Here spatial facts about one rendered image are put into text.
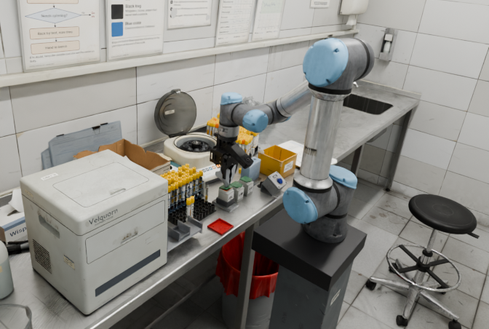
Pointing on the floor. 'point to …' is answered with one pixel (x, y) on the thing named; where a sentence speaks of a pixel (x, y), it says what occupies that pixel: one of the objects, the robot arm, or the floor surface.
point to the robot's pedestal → (306, 302)
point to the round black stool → (452, 217)
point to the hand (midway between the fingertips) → (228, 184)
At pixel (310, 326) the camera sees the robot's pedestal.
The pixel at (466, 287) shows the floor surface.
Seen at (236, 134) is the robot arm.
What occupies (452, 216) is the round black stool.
